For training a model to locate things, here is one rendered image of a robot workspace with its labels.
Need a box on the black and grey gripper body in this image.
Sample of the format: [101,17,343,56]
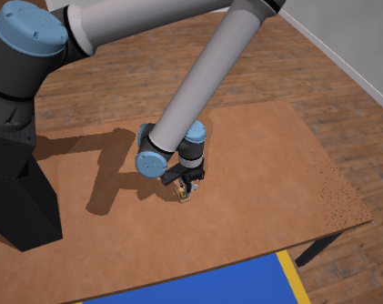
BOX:
[181,158,205,184]

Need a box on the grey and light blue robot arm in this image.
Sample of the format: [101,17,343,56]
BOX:
[0,0,286,186]

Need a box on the tan cube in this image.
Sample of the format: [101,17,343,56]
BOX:
[179,190,187,200]

